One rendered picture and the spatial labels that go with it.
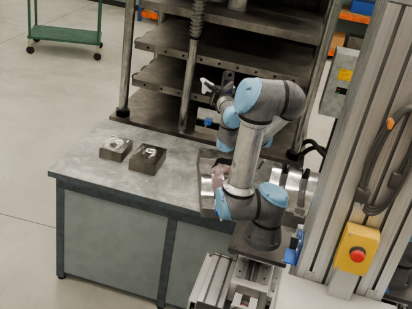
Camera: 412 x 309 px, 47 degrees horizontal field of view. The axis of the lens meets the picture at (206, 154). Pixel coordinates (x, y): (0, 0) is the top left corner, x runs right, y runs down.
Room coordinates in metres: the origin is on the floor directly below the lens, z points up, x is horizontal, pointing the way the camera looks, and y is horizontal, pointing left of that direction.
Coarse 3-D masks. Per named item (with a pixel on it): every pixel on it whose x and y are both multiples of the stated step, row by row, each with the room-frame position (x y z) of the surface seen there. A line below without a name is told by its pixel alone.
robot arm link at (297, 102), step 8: (288, 80) 1.46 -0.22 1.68; (296, 88) 1.42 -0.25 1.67; (296, 96) 1.40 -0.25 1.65; (304, 96) 1.44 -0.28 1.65; (288, 104) 1.56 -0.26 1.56; (296, 104) 1.40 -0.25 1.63; (304, 104) 1.43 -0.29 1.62; (288, 112) 1.40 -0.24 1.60; (296, 112) 1.41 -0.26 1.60; (272, 120) 1.53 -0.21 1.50; (280, 120) 1.50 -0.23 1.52; (288, 120) 1.47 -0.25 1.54; (272, 128) 1.55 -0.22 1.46; (280, 128) 1.55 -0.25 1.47; (264, 136) 1.61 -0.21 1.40; (272, 136) 1.62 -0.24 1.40; (264, 144) 1.68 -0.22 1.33
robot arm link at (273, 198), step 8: (264, 184) 1.48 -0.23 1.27; (272, 184) 1.50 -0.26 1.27; (256, 192) 1.44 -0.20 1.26; (264, 192) 1.42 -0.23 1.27; (272, 192) 1.44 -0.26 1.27; (280, 192) 1.46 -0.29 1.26; (264, 200) 1.41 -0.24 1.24; (272, 200) 1.40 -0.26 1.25; (280, 200) 1.41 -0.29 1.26; (264, 208) 1.40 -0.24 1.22; (272, 208) 1.40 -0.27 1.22; (280, 208) 1.41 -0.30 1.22; (256, 216) 1.39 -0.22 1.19; (264, 216) 1.40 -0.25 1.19; (272, 216) 1.40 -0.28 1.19; (280, 216) 1.42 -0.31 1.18; (264, 224) 1.40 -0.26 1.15; (272, 224) 1.40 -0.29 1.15; (280, 224) 1.43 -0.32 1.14
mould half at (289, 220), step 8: (272, 168) 2.22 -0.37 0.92; (280, 168) 2.22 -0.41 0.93; (272, 176) 2.17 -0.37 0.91; (288, 176) 2.18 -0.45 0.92; (296, 176) 2.18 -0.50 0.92; (312, 176) 2.20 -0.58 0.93; (288, 184) 2.13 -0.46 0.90; (296, 184) 2.14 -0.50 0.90; (312, 184) 2.15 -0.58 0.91; (288, 192) 2.08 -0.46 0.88; (296, 192) 2.09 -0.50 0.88; (312, 192) 2.10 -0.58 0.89; (288, 200) 1.99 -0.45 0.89; (296, 200) 2.00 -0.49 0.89; (288, 208) 1.91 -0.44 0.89; (304, 208) 1.94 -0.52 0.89; (288, 216) 1.89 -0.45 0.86; (296, 216) 1.89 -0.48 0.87; (304, 216) 1.88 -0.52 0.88; (288, 224) 1.89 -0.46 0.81; (296, 224) 1.88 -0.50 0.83
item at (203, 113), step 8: (200, 104) 2.83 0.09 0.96; (208, 104) 2.85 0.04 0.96; (200, 112) 2.78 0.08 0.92; (208, 112) 2.77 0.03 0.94; (216, 112) 2.77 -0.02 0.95; (200, 120) 2.78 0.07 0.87; (216, 120) 2.76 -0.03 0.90; (200, 128) 2.78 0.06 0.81; (208, 128) 2.77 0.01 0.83; (216, 128) 2.76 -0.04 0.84
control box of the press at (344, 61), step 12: (336, 48) 2.84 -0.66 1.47; (348, 48) 2.87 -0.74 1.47; (336, 60) 2.74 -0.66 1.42; (348, 60) 2.73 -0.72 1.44; (336, 72) 2.74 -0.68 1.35; (348, 72) 2.73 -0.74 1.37; (336, 84) 2.73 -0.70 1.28; (348, 84) 2.72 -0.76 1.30; (324, 96) 2.74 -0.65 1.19; (336, 96) 2.73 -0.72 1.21; (324, 108) 2.74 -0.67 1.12; (336, 108) 2.73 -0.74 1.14; (336, 120) 2.77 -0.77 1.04
